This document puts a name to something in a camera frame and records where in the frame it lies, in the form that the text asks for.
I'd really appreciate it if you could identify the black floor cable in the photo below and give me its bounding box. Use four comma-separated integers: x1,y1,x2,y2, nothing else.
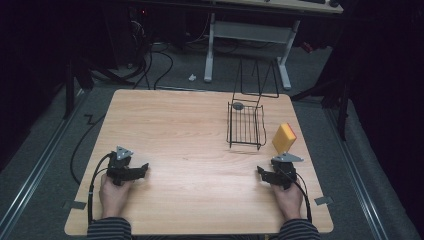
69,113,108,186

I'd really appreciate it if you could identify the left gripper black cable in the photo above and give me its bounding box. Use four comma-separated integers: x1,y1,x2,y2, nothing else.
86,152,113,225

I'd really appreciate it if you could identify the small red object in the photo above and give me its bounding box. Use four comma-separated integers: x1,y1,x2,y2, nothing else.
300,41,315,55

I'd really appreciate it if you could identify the white-framed wooden desk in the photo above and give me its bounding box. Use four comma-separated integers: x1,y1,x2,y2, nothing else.
203,0,345,91

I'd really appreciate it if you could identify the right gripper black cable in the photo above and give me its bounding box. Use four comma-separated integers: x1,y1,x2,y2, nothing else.
278,166,313,224

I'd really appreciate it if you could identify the yellow sponge with red side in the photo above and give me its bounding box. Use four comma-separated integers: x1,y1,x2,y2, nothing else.
271,122,298,155

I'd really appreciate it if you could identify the dark computer tower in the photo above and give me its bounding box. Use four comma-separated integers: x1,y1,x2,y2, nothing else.
126,5,152,69

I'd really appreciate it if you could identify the black metal stand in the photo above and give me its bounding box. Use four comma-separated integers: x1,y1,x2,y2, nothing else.
62,58,96,120
290,49,355,142

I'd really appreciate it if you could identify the metal floor rail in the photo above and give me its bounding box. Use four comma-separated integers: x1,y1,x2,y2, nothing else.
324,105,391,240
0,89,86,236

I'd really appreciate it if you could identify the person's left hand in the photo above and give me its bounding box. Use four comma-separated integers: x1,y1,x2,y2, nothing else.
98,173,135,220

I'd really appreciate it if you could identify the bundle of black cables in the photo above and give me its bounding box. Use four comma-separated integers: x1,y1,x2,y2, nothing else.
99,19,175,91

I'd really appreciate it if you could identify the grey tape piece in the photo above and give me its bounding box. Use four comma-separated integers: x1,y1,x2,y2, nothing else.
69,200,88,211
313,195,334,206

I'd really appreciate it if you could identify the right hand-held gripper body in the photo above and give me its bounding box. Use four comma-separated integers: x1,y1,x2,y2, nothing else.
269,152,305,191

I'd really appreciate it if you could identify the person's right hand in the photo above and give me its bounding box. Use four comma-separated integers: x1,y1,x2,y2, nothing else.
271,180,305,221

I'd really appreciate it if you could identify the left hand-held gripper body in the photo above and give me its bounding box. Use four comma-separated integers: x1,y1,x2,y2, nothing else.
106,145,137,187

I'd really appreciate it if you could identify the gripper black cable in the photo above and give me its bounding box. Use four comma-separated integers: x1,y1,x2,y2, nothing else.
86,152,113,225
278,166,313,224

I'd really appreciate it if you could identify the black wire rack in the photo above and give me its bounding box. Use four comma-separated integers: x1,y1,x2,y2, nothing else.
226,57,281,152

